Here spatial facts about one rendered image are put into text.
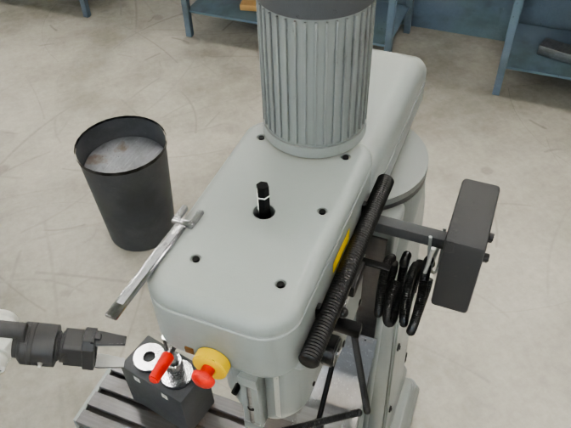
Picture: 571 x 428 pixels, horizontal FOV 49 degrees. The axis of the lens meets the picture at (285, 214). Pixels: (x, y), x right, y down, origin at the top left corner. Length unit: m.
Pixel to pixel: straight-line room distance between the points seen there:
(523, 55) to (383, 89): 3.38
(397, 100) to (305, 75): 0.55
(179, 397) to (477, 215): 0.93
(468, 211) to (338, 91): 0.41
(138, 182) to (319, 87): 2.26
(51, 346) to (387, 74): 1.01
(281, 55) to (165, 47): 4.35
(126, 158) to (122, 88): 1.56
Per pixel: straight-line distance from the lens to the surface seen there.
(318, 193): 1.10
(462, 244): 1.27
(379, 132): 1.46
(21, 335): 1.38
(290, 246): 1.01
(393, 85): 1.61
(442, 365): 3.16
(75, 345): 1.38
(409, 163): 1.68
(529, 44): 5.07
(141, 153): 3.47
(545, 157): 4.38
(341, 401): 1.99
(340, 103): 1.11
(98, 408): 2.04
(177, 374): 1.77
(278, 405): 1.39
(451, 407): 3.06
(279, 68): 1.08
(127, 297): 0.97
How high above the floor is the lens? 2.64
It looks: 45 degrees down
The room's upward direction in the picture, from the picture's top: 2 degrees counter-clockwise
